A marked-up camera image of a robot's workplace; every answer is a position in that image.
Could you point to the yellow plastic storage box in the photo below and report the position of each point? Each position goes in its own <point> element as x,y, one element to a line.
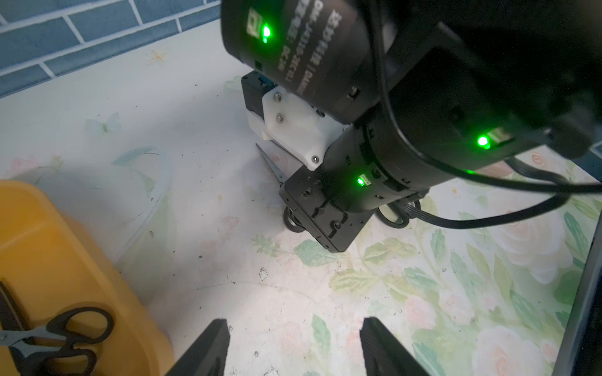
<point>50,265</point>

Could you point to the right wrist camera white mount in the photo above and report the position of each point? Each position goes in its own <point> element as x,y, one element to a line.
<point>291,127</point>

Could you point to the large dark blue scissors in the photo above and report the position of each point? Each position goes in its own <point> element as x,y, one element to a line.
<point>394,215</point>

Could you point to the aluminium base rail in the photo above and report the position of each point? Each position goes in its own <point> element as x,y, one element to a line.
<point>580,349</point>

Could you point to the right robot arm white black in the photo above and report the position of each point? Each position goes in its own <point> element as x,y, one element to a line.
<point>427,91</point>

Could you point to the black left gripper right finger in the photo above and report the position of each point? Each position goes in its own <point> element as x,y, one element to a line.
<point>384,355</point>

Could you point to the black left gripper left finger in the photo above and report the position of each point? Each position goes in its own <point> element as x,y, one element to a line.
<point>207,356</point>

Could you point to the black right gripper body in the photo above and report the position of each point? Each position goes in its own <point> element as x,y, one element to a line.
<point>332,227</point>

